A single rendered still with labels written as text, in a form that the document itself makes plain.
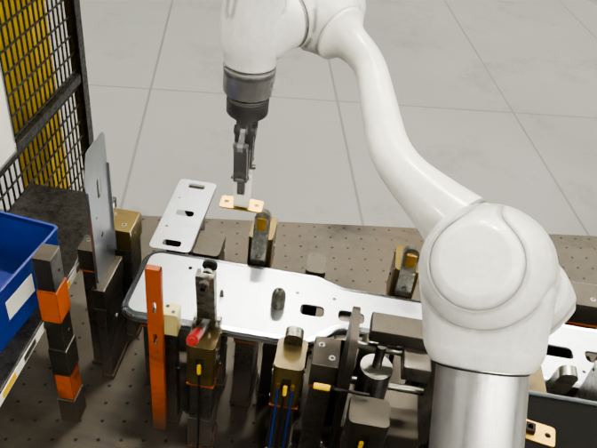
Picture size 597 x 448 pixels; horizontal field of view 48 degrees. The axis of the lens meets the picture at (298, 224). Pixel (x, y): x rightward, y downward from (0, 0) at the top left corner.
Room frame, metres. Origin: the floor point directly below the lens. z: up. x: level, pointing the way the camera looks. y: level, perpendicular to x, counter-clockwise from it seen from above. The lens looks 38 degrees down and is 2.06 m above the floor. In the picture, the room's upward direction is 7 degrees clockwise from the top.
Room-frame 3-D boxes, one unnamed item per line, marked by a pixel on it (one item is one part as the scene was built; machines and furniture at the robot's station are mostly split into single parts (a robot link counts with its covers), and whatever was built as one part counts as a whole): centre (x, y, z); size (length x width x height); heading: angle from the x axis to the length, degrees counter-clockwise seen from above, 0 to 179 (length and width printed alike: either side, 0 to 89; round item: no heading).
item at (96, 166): (1.08, 0.41, 1.17); 0.12 x 0.01 x 0.34; 177
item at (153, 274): (0.90, 0.26, 0.95); 0.03 x 0.01 x 0.50; 87
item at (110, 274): (1.08, 0.41, 0.85); 0.12 x 0.03 x 0.30; 177
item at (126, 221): (1.19, 0.42, 0.88); 0.08 x 0.08 x 0.36; 87
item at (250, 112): (1.05, 0.12, 1.46); 0.08 x 0.07 x 0.09; 178
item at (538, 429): (0.68, -0.41, 1.17); 0.08 x 0.04 x 0.01; 76
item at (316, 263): (1.23, -0.06, 0.84); 0.10 x 0.05 x 0.29; 177
